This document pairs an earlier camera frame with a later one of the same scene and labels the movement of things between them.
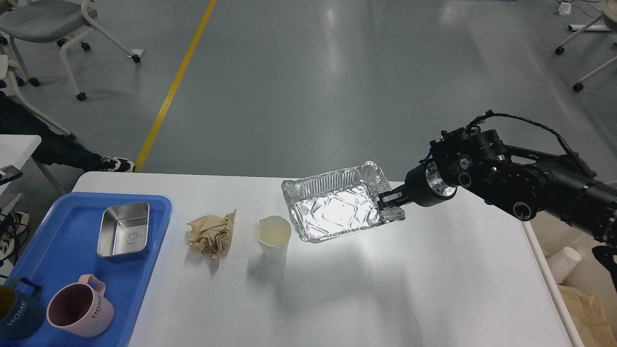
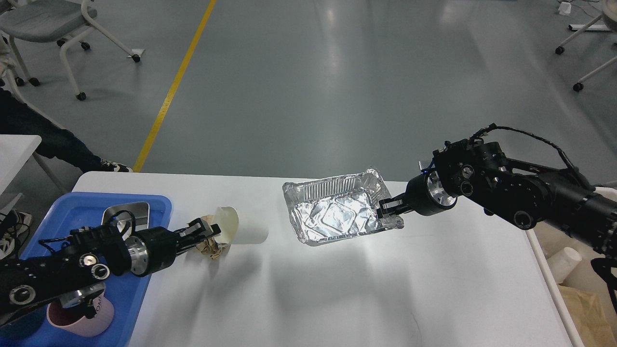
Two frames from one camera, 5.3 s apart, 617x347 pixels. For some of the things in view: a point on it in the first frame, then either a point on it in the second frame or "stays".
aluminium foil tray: (335, 203) stays
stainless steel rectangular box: (124, 231) stays
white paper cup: (273, 233) → (238, 228)
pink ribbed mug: (81, 308) stays
